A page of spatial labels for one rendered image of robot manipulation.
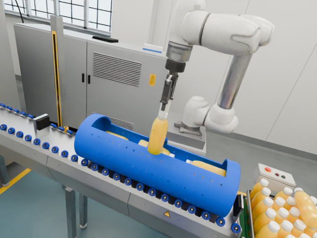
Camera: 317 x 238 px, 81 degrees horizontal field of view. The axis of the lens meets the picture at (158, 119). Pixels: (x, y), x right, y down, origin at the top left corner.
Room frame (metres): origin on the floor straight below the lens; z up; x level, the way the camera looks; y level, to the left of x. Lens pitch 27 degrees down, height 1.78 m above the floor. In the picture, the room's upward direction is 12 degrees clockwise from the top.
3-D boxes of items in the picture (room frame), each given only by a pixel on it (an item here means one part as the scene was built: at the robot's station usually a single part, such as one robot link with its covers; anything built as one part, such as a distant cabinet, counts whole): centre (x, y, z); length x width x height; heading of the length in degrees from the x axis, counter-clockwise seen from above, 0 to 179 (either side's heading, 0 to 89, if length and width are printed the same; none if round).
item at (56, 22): (1.43, 0.85, 0.85); 0.06 x 0.06 x 1.70; 75
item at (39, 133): (1.07, 0.78, 1.00); 0.10 x 0.04 x 0.15; 165
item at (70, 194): (0.93, 0.53, 0.31); 0.06 x 0.06 x 0.63; 75
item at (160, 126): (0.73, -0.01, 1.34); 0.07 x 0.07 x 0.19
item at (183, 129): (1.35, -0.24, 1.10); 0.22 x 0.18 x 0.06; 94
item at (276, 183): (0.95, -0.78, 1.05); 0.20 x 0.10 x 0.10; 75
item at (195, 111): (1.35, -0.27, 1.24); 0.18 x 0.16 x 0.22; 66
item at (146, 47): (2.53, 0.25, 1.48); 0.24 x 0.12 x 0.08; 90
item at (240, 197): (0.73, -0.50, 0.99); 0.10 x 0.02 x 0.12; 165
